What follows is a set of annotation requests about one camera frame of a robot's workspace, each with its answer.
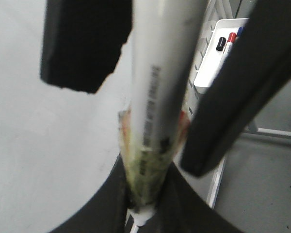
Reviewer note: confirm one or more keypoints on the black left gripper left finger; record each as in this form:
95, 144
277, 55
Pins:
82, 42

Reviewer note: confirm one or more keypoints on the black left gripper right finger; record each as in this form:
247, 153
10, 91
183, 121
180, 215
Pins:
258, 66

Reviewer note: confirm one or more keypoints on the white whiteboard marker black tip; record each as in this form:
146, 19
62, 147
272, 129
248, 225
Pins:
154, 125

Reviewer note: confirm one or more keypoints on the white whiteboard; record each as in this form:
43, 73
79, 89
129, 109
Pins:
57, 146

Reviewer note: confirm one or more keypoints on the blue capped marker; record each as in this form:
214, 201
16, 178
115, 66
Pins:
240, 31

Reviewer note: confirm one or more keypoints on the red capped marker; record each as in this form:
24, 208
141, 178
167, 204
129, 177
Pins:
230, 42

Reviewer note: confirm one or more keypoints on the black marker cap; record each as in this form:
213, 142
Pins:
221, 44

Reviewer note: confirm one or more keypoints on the white plastic tray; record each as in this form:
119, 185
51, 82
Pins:
208, 68

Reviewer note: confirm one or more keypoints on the white perforated pegboard panel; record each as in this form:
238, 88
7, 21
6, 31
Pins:
206, 187

